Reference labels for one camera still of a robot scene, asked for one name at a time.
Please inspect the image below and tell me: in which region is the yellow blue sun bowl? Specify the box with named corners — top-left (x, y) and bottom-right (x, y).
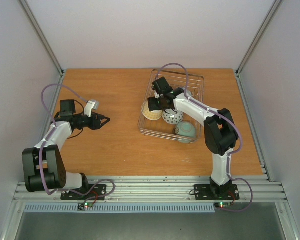
top-left (141, 101), bottom-right (163, 121)

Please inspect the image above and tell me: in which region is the pink patterned bowl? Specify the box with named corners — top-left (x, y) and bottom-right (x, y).
top-left (162, 109), bottom-right (184, 125)

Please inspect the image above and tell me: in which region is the chrome wire dish rack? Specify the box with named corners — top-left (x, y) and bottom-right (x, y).
top-left (138, 70), bottom-right (205, 143)

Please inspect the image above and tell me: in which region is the celadon green flower bowl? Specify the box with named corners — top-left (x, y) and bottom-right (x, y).
top-left (174, 121), bottom-right (196, 144)

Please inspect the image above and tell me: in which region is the blue floral white bowl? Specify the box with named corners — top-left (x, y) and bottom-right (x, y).
top-left (180, 87), bottom-right (192, 97)

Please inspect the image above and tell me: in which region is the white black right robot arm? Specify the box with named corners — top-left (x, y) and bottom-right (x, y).
top-left (147, 77), bottom-right (241, 199)

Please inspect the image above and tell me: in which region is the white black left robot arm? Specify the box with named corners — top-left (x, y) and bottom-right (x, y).
top-left (22, 99), bottom-right (110, 199)

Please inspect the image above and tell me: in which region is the left green circuit board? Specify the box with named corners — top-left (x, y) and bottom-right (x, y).
top-left (77, 202), bottom-right (94, 211)

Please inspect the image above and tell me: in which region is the green circuit board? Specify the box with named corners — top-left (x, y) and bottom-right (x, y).
top-left (214, 201), bottom-right (233, 209)
top-left (77, 202), bottom-right (94, 211)

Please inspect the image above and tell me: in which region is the right green circuit board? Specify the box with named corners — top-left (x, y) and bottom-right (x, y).
top-left (214, 201), bottom-right (233, 209)

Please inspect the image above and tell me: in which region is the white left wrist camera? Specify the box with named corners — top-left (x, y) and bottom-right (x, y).
top-left (83, 99), bottom-right (100, 118)

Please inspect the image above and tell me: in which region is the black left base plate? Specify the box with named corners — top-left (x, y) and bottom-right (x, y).
top-left (60, 184), bottom-right (107, 201)

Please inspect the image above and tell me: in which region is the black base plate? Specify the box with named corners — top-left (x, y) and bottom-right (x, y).
top-left (193, 184), bottom-right (240, 201)
top-left (60, 184), bottom-right (107, 201)

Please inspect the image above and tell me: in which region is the aluminium rail frame front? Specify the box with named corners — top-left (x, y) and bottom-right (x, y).
top-left (12, 174), bottom-right (288, 203)

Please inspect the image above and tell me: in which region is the grey slotted cable duct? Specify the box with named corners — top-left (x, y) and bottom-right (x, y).
top-left (24, 202), bottom-right (215, 214)

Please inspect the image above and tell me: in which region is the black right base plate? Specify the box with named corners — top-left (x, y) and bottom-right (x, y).
top-left (193, 184), bottom-right (240, 201)

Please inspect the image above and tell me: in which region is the left aluminium corner post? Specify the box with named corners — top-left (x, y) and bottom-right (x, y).
top-left (18, 0), bottom-right (64, 77)

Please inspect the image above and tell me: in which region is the aluminium corner post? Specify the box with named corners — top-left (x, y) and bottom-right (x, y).
top-left (18, 0), bottom-right (64, 77)
top-left (235, 0), bottom-right (284, 78)

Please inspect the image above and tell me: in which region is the right aluminium corner post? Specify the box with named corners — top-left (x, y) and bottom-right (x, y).
top-left (235, 0), bottom-right (284, 78)

